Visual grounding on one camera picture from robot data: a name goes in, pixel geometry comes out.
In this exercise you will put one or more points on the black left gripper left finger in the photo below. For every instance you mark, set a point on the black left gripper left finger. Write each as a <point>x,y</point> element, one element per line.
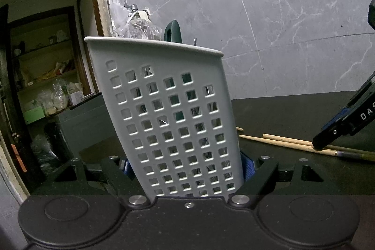
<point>128,191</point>

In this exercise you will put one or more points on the clear plastic bag hanging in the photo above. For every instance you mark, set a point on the clear plastic bag hanging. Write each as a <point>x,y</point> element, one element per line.
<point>130,22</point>

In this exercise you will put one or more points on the wooden storage shelf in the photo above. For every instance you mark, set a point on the wooden storage shelf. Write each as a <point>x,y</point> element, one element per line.
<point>50,62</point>

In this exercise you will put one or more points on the dark grey cabinet box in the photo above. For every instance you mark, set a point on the dark grey cabinet box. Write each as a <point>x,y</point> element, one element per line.
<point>88,130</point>

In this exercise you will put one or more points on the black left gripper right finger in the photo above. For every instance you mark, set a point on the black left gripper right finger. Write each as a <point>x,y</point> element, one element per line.
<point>259,179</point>

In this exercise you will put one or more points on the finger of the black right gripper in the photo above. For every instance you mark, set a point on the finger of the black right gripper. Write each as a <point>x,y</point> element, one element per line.
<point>333,130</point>

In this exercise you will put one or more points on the grey perforated utensil basket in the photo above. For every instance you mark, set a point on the grey perforated utensil basket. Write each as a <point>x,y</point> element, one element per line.
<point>169,104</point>

